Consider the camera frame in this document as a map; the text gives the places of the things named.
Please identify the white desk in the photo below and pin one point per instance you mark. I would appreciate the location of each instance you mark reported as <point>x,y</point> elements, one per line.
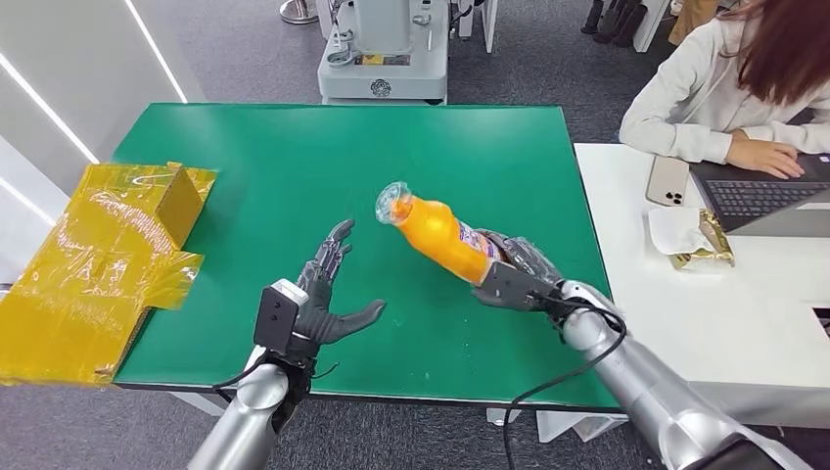
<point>713,324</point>

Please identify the person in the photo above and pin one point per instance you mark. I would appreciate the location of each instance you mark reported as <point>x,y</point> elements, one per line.
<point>700,84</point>

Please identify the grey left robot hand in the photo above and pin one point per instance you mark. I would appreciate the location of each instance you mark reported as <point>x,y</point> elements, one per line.
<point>321,318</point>

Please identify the beige smartphone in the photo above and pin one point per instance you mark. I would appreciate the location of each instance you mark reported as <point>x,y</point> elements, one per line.
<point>666,181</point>

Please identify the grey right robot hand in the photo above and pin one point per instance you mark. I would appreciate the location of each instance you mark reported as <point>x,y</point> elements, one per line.
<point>519,282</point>

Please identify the grey white machine stand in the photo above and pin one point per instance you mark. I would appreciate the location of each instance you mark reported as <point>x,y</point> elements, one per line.
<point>382,71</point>

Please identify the grey laptop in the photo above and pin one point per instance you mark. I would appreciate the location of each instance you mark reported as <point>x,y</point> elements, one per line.
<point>759,194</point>

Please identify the white paper napkin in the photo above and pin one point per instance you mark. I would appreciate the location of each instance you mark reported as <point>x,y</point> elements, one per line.
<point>671,230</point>

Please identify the orange plastic bottle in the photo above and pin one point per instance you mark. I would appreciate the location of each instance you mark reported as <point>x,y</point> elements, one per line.
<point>441,240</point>

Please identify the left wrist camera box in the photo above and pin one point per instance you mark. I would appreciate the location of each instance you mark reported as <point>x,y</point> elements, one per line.
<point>275,318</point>

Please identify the person's hand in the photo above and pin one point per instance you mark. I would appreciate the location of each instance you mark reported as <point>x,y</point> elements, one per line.
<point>765,157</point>

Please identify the yellow taped cardboard box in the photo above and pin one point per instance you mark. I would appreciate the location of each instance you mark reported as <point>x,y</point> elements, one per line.
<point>84,272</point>

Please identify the green table mat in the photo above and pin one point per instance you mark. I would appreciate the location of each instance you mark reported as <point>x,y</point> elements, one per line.
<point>292,169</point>

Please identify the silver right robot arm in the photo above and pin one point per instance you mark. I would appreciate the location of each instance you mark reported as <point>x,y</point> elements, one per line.
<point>648,389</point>

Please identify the white furniture panel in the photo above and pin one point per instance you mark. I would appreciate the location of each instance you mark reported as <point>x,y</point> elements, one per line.
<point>487,23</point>

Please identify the white table frame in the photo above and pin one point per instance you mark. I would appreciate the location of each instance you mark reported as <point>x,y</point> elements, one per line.
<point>577,428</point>

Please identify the white wall light strip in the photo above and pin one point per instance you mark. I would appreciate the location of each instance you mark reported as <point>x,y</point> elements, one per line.
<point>48,107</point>
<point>155,48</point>

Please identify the chrome stand base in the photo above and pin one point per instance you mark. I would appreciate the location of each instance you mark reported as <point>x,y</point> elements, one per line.
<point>298,13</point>

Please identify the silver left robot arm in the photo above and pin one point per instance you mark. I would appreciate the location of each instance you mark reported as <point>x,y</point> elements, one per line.
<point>246,422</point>

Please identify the gold foil wrapper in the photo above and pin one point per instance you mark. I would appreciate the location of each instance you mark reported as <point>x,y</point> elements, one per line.
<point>713,250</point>

